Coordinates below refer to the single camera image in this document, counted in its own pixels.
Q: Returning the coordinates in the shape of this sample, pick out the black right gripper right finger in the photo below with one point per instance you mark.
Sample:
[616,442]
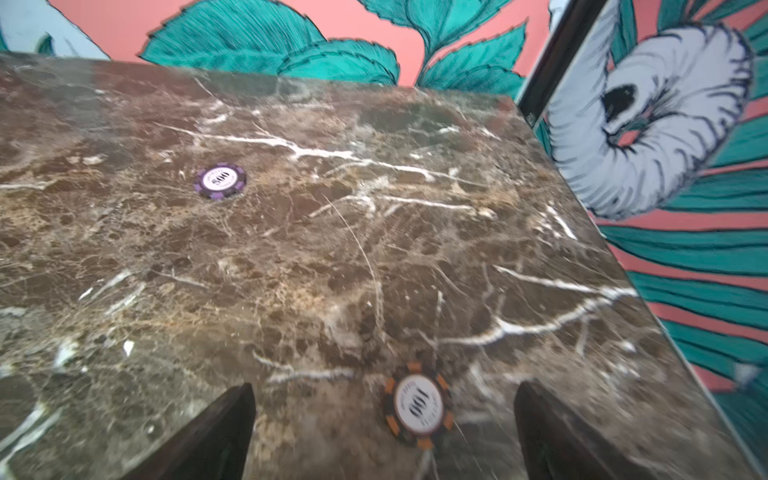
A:
[557,443]

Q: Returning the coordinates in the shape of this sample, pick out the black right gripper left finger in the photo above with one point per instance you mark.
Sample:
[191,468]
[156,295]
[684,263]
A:
[213,445]

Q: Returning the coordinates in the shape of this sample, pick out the orange black poker chip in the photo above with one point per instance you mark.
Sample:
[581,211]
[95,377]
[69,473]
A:
[417,405]

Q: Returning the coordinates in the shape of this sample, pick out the purple poker chip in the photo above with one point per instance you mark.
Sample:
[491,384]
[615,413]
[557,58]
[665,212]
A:
[220,181]

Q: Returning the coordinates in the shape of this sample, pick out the black right frame post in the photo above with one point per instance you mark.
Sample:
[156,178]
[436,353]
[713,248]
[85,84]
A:
[569,25]

